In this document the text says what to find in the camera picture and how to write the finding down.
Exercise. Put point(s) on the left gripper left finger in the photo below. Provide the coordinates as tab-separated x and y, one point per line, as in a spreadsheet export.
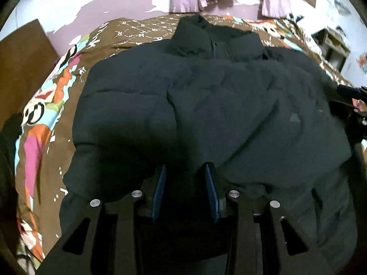
113	238

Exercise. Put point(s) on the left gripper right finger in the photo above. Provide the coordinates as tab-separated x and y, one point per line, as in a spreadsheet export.
256	237

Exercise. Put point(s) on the black padded jacket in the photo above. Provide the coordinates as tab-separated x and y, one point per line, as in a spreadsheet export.
215	94

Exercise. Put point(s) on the dark clothes pile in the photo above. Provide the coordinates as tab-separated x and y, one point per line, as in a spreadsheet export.
10	132

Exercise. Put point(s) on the colourful cartoon bedspread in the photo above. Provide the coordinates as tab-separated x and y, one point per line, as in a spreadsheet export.
45	150

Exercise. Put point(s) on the black office chair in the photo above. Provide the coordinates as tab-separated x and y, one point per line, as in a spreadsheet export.
350	108

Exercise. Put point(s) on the brown wooden headboard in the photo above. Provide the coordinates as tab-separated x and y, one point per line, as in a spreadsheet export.
27	58

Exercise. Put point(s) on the wooden shelf desk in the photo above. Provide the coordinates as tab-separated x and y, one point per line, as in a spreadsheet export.
333	47

